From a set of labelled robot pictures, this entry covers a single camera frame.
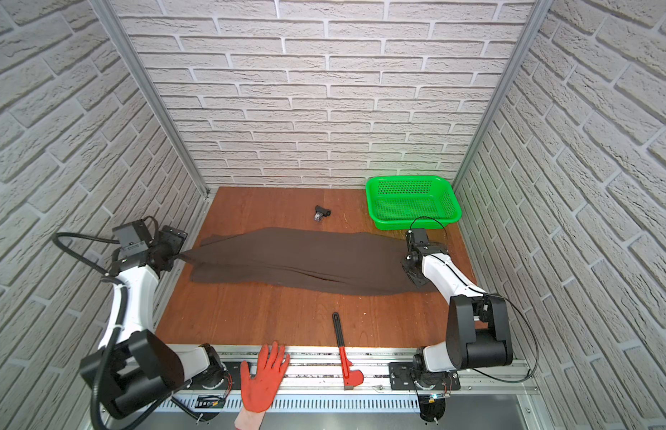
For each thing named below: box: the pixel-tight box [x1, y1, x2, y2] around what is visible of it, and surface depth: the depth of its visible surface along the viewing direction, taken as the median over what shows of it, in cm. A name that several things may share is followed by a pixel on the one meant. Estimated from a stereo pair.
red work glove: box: [239, 340, 291, 413], surface depth 74 cm
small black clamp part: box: [313, 205, 332, 223], surface depth 112 cm
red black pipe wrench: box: [332, 311, 365, 391], surface depth 76 cm
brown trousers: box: [172, 227, 438, 296], surface depth 96 cm
